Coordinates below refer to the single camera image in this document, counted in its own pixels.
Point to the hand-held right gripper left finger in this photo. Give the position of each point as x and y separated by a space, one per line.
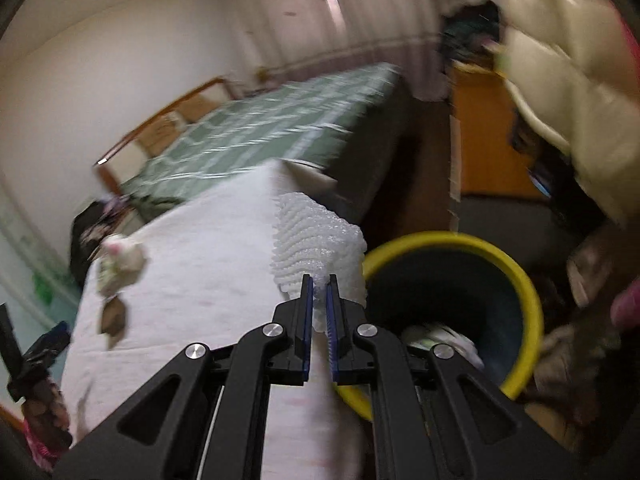
308 320

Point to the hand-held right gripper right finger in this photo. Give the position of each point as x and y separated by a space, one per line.
331 330

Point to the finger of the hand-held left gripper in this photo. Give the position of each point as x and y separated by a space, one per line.
52 337

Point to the white foam net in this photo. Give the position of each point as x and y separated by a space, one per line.
310 240

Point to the green and white plastic bottle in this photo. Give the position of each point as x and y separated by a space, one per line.
445 337

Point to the black trash bin yellow rim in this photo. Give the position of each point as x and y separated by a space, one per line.
450 241

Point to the person's left hand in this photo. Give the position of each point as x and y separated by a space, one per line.
45 410

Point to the brown plastic tray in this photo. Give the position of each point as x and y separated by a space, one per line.
112 317

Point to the teal wardrobe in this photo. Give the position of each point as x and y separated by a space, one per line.
20 270

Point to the cream paper cup red print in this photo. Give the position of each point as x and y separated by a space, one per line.
122 262

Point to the pile of clothes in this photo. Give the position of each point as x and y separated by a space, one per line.
92 235

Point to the green checked quilt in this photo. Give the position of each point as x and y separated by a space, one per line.
260 125

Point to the wooden bed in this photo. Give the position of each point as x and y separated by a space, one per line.
390 125

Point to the brown pillow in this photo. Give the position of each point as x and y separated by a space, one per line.
165 132

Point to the orange wooden cabinet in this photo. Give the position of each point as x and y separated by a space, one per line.
490 130

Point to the dark bag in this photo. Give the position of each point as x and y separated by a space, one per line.
575 195

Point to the pink beige curtain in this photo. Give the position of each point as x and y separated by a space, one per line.
375 10

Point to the dark clothes pile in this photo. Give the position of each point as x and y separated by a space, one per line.
467 30

